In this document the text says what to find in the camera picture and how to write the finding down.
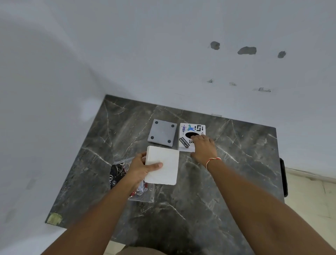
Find plain white square coaster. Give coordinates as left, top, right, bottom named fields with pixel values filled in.
left=143, top=146, right=180, bottom=186

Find person's left hand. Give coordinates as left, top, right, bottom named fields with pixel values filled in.
left=126, top=152, right=163, bottom=191

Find person's right forearm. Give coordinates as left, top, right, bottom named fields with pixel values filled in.
left=207, top=159, right=336, bottom=255

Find clear plastic bag of stickers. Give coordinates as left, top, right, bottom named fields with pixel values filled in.
left=109, top=157, right=155, bottom=203

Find person's right hand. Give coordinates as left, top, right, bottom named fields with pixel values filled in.
left=190, top=134, right=220, bottom=167

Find yellowish tape patch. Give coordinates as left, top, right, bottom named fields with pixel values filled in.
left=47, top=212, right=63, bottom=225

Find white coaster with stickers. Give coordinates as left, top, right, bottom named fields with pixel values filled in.
left=178, top=123, right=206, bottom=152

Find grey square coaster black feet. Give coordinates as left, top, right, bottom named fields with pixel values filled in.
left=148, top=119, right=177, bottom=148

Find person's left forearm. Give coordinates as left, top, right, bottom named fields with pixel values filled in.
left=41, top=177, right=144, bottom=255

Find red and white thread bracelet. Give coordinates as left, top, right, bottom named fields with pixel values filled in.
left=206, top=157, right=222, bottom=170

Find black chair edge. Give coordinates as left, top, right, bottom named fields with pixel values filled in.
left=279, top=158, right=289, bottom=198

